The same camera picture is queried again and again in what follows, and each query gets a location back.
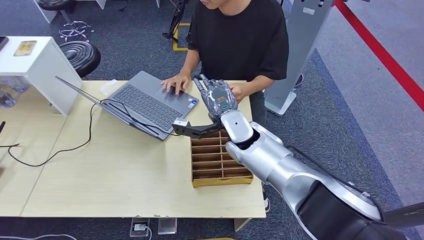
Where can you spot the yellow patterned card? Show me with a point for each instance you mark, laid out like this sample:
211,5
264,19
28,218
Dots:
24,48

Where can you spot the chrome star chair base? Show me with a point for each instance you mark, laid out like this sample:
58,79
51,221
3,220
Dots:
74,30

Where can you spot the black round stool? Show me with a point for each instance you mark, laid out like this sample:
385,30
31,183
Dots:
56,4
79,58

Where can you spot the red floor tape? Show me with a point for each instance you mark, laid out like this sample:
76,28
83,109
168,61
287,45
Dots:
381,53

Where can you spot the person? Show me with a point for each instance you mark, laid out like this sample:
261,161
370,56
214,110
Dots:
238,39

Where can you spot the black humanoid robot leg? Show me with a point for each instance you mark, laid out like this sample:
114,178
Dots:
189,33
175,20

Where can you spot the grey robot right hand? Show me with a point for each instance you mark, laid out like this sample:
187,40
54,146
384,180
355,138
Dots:
218,97

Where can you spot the grey kiosk stand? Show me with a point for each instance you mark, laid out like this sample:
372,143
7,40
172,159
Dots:
298,49

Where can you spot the person's right hand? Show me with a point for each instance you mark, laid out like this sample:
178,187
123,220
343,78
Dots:
177,82

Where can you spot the yellow floor tape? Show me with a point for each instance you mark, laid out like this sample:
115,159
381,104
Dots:
175,39

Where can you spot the dark shoe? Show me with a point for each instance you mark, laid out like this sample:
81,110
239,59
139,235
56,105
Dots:
298,81

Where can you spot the black object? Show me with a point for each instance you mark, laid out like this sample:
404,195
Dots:
2,127

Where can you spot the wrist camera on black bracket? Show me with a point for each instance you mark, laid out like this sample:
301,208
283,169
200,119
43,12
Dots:
195,129

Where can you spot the person's left hand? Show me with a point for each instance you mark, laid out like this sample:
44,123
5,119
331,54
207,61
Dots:
239,92

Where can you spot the metal floor socket cover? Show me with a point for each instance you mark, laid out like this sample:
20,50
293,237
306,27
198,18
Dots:
167,226

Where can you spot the floor socket box with plug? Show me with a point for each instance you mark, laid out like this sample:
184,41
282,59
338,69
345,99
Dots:
139,227

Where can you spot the white cabinet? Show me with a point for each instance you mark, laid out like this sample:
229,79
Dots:
39,73

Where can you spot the clear plastic bottle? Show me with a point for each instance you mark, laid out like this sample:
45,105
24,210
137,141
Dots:
6,99
18,84

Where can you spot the wooden card organizer box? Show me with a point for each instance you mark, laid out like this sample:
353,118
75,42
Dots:
212,165

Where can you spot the clear plastic wrapper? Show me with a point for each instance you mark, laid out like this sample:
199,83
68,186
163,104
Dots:
108,87

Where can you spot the grey laptop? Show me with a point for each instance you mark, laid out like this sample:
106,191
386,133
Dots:
149,102

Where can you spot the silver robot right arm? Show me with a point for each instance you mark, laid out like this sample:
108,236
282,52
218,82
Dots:
281,165

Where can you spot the dark metal bar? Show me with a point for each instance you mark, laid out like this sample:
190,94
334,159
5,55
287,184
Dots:
407,215

